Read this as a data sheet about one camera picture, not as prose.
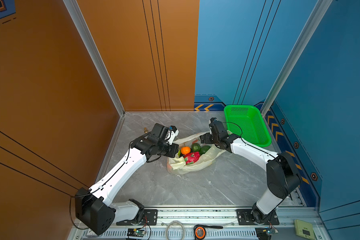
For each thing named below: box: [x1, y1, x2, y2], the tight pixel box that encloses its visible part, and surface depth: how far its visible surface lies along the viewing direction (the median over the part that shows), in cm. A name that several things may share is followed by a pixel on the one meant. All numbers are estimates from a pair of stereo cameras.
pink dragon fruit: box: [183, 151, 201, 165], surface depth 86 cm
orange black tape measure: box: [193, 224, 224, 240], surface depth 69 cm
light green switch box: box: [294, 219, 315, 240], surface depth 70 cm
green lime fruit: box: [191, 143, 201, 152], surface depth 93 cm
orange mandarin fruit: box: [180, 146, 191, 155], surface depth 89 cm
